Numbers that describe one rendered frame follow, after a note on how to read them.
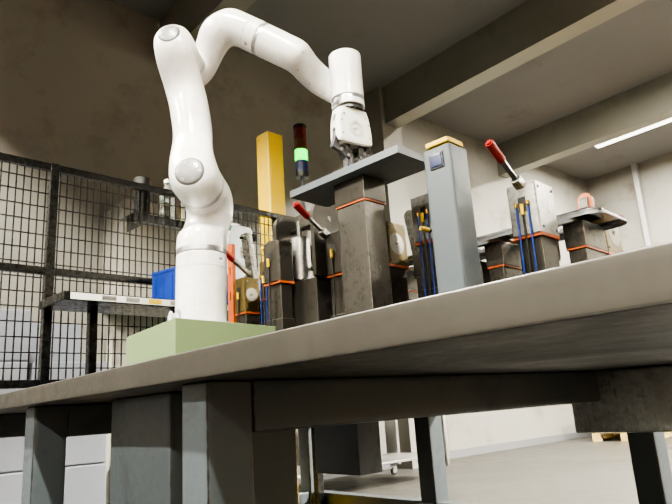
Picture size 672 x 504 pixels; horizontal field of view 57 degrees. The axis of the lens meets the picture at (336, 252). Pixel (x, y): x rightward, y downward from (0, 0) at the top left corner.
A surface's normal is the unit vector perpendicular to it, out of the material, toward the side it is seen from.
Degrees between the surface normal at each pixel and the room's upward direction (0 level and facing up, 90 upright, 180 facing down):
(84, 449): 90
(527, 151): 90
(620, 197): 90
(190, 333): 90
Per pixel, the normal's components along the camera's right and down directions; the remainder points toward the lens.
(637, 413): -0.76, -0.11
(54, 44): 0.65, -0.22
